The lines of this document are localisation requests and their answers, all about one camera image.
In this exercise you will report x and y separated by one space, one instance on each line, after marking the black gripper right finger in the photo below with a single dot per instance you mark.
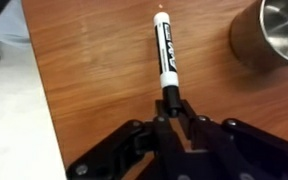
244 146

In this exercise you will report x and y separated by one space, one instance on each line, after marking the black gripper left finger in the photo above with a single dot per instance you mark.
124 150

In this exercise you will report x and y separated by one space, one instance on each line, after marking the black and white marker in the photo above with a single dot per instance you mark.
166 53

